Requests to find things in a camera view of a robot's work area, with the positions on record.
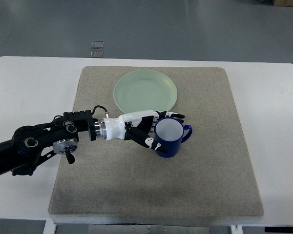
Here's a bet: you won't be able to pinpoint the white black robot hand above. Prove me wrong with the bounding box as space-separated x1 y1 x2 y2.
100 110 185 153

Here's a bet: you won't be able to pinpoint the blue enamel mug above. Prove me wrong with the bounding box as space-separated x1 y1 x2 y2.
155 117 193 158

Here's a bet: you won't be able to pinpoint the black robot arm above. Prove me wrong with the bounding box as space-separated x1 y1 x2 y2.
0 110 106 176

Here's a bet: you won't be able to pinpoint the light green plate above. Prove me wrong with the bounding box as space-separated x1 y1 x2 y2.
113 70 177 113

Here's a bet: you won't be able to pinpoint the beige felt mat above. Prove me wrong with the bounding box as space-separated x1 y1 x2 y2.
49 67 263 222

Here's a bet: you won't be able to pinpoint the clear floor marker plates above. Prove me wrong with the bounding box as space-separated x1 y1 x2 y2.
90 40 105 58

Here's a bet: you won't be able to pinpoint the metal table frame bar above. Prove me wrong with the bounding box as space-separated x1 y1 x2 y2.
87 224 210 234

